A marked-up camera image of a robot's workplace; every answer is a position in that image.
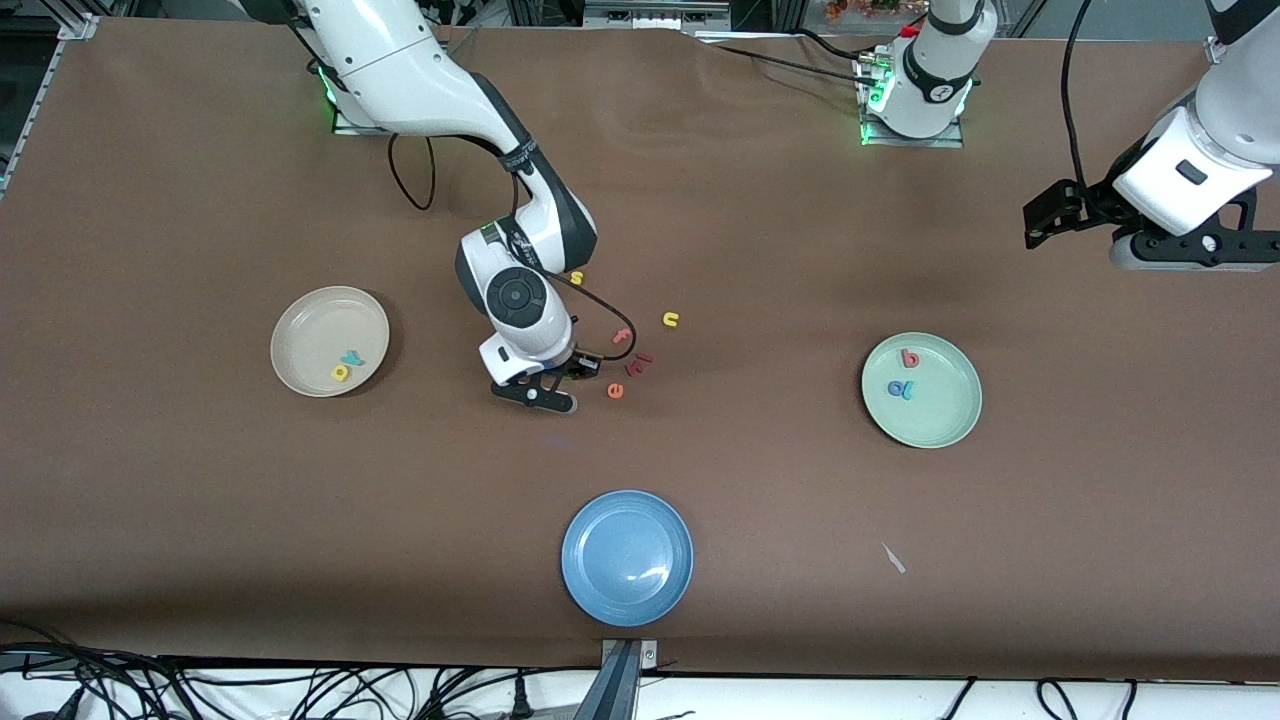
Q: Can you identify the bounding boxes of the blue round plate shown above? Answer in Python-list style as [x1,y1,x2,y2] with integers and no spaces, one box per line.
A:
[561,489,695,629]

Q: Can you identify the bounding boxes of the green round plate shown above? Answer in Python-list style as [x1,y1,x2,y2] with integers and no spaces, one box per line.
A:
[861,332,984,449]

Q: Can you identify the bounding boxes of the beige round plate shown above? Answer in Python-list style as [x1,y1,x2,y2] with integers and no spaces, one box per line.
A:
[270,286,391,399]

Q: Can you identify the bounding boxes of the orange artificial flowers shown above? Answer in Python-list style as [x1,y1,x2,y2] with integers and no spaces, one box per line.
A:
[825,0,926,23]

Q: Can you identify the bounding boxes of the black right arm loop cable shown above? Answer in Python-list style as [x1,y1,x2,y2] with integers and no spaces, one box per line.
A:
[388,130,639,363]

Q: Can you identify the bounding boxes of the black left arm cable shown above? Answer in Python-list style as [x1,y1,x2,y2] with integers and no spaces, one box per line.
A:
[1062,0,1101,193]

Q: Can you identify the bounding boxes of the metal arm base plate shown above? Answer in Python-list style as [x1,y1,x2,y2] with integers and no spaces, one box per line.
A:
[330,60,401,136]
[858,50,966,149]

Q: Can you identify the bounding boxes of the black cables to arm base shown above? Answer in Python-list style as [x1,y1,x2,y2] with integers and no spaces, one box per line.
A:
[695,28,881,91]

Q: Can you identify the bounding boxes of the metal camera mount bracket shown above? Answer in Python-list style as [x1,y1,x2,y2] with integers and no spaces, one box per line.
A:
[573,638,661,720]

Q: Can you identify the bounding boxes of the aluminium frame with boxes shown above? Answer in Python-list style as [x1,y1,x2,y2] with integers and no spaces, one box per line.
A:
[505,0,801,31]

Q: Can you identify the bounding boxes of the black looped hanging cable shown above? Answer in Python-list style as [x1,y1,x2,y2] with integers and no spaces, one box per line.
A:
[1035,678,1141,720]

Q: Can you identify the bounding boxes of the black cable tangle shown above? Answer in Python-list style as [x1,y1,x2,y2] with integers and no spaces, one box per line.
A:
[0,620,601,720]

